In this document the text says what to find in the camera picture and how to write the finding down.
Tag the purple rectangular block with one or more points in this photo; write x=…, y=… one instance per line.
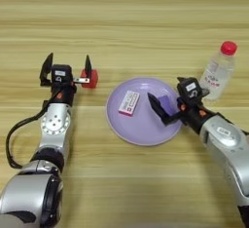
x=168, y=103

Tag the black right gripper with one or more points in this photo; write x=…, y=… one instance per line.
x=193, y=116

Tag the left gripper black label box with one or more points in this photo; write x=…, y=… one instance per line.
x=61, y=73

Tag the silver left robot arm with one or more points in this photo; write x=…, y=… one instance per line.
x=55, y=124

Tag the white red eraser box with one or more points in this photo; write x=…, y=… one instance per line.
x=129, y=103

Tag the red cube block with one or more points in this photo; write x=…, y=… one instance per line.
x=94, y=81

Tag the lilac round plate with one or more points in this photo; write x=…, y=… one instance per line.
x=139, y=128

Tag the clear bottle red cap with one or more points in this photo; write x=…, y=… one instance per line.
x=217, y=72

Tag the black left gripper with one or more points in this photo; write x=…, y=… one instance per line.
x=64, y=94

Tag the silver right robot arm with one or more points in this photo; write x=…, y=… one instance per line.
x=227, y=141

